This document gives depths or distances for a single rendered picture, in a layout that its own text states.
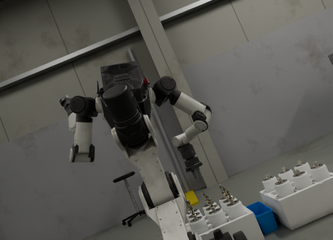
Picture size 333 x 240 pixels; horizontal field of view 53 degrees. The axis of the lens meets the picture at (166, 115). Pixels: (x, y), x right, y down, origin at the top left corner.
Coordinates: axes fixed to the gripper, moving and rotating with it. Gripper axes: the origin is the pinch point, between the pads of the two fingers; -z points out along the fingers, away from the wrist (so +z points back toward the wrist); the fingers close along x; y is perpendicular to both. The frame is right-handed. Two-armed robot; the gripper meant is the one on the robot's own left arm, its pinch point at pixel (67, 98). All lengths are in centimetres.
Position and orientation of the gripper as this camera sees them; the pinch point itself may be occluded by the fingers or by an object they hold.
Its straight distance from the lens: 227.3
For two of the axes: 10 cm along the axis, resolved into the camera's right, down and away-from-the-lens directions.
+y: 4.3, -8.0, -4.2
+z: 4.8, 6.0, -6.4
